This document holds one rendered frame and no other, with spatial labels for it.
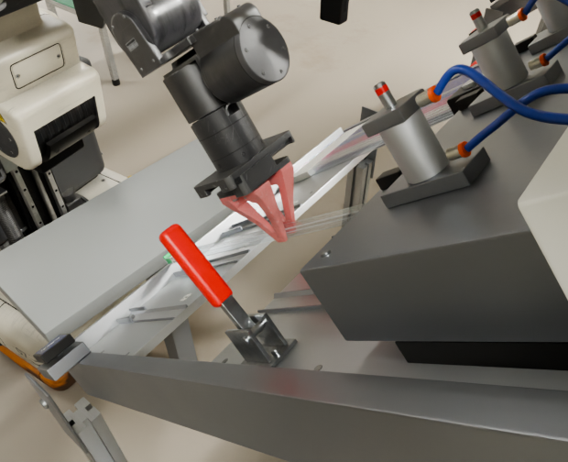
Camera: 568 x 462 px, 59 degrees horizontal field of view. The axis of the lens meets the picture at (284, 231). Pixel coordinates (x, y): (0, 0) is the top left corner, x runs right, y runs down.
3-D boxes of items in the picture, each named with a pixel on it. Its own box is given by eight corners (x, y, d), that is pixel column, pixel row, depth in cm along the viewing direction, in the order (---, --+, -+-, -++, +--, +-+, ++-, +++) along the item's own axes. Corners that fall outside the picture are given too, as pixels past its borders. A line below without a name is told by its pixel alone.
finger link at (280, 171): (324, 218, 55) (282, 142, 52) (285, 258, 50) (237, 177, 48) (284, 225, 60) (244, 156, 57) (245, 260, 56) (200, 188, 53)
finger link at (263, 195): (330, 213, 55) (289, 137, 52) (291, 251, 51) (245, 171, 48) (289, 220, 60) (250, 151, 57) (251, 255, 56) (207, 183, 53)
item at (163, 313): (90, 370, 69) (75, 352, 68) (352, 146, 106) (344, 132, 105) (138, 379, 53) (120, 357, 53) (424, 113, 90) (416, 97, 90)
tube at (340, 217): (168, 264, 78) (163, 258, 78) (174, 258, 79) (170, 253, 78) (453, 201, 38) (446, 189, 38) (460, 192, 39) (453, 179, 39)
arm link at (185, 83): (185, 57, 53) (147, 77, 49) (225, 29, 48) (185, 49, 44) (220, 116, 55) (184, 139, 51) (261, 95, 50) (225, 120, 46)
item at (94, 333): (99, 384, 70) (66, 344, 69) (354, 158, 107) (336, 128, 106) (102, 384, 69) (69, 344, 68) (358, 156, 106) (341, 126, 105)
